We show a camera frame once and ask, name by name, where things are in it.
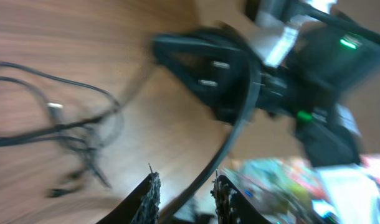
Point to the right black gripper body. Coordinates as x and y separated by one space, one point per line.
216 66

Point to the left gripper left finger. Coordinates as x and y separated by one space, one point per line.
141 206

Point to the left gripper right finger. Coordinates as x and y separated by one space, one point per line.
232 207

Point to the black USB cable long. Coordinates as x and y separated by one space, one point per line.
232 133

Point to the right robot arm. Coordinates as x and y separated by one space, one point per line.
328 63

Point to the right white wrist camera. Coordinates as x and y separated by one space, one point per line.
278 24

